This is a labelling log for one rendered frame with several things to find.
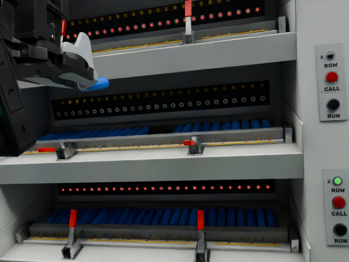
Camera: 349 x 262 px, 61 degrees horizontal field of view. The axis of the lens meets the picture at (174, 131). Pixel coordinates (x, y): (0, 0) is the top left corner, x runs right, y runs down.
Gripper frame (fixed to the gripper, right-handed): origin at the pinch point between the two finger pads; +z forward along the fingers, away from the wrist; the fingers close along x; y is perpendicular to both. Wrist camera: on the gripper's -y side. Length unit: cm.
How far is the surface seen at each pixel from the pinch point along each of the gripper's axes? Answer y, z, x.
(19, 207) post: -21.6, 24.0, 30.2
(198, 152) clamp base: -9.5, 16.8, -12.9
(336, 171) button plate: -12.8, 16.2, -34.8
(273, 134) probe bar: -6.6, 21.0, -26.1
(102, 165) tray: -11.6, 16.6, 5.5
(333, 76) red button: 2.1, 14.8, -34.7
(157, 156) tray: -10.2, 17.2, -5.1
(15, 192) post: -18.1, 22.8, 30.3
